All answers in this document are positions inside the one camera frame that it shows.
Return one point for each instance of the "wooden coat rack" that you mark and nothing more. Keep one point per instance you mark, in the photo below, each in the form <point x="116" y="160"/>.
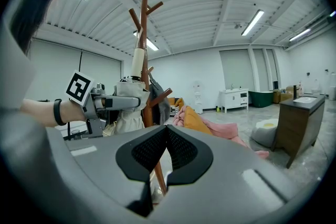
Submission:
<point x="144" y="8"/>

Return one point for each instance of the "brown sink cabinet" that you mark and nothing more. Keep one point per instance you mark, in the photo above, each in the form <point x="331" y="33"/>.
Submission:
<point x="294" y="123"/>

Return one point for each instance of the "dark grey bag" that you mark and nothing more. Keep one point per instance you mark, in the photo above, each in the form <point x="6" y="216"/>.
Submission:
<point x="160" y="110"/>

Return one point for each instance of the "person's white shirt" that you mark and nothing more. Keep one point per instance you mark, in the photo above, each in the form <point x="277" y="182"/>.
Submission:
<point x="13" y="73"/>

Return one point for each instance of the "person's left forearm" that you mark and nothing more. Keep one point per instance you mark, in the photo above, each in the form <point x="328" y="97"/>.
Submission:
<point x="39" y="112"/>

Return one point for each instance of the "green bathtub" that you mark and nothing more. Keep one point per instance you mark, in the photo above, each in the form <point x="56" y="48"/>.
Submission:
<point x="261" y="99"/>

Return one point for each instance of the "white vanity cabinet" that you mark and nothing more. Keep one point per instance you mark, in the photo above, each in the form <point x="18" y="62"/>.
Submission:
<point x="233" y="99"/>

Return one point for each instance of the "black white striped sofa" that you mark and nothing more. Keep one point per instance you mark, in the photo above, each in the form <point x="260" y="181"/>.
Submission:
<point x="174" y="108"/>

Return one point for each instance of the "beige folding umbrella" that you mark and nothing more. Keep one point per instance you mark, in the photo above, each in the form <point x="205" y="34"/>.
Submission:
<point x="137" y="63"/>

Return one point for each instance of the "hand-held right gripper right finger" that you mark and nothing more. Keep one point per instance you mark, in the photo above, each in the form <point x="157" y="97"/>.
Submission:
<point x="186" y="154"/>

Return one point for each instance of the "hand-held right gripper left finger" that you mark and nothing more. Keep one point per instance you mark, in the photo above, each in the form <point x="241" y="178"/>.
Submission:
<point x="147" y="149"/>

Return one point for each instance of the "cardboard box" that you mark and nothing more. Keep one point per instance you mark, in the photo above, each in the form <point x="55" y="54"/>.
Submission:
<point x="284" y="95"/>

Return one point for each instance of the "black wristband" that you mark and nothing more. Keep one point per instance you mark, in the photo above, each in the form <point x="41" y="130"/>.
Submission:
<point x="57" y="112"/>

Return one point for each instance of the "egg-shaped floor cushion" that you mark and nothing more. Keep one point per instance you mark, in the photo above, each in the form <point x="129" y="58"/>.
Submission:
<point x="263" y="133"/>

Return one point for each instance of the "pink blanket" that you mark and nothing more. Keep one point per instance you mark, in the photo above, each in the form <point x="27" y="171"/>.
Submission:
<point x="225" y="131"/>

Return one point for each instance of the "orange cushion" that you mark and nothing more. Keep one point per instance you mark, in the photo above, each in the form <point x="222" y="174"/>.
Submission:
<point x="195" y="123"/>

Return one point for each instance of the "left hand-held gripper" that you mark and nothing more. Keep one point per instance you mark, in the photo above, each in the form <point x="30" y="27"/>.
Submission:
<point x="78" y="86"/>

